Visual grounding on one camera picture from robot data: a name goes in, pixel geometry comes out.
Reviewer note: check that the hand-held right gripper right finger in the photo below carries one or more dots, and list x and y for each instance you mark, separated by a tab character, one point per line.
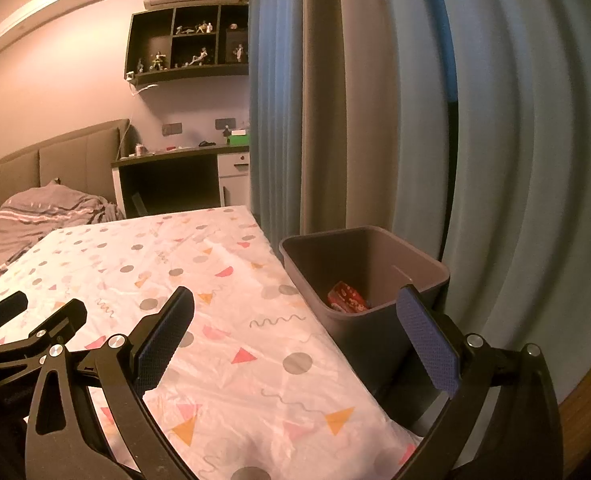
428	340

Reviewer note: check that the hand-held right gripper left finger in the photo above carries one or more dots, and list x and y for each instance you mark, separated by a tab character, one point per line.
163	340

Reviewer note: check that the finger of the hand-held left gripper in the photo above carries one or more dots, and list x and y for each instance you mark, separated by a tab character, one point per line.
5	307
68	315

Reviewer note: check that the red snack bag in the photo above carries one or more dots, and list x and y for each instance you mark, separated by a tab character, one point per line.
348	300

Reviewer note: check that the grey plastic bin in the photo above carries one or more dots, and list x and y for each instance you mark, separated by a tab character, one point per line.
375	260

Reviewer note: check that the confetti print tablecloth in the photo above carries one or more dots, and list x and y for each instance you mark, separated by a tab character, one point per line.
175	250

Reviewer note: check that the white desk with dark top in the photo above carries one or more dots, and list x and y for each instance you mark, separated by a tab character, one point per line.
175	156

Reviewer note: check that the white desk drawer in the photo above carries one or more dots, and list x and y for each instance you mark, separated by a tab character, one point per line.
235	164

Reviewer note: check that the small dark statuette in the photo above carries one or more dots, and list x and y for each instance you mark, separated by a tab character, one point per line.
226	135

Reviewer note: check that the green box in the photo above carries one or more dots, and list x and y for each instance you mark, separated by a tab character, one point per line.
239	136

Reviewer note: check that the blue and beige curtain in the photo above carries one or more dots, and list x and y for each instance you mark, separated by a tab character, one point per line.
375	110

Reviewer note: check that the row of small figurines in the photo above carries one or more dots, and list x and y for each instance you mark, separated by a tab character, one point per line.
195	57

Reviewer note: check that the grey wall socket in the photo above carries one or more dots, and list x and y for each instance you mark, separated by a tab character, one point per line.
172	129
223	123

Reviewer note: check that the dark wall shelf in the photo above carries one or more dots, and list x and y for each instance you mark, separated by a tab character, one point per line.
150	27

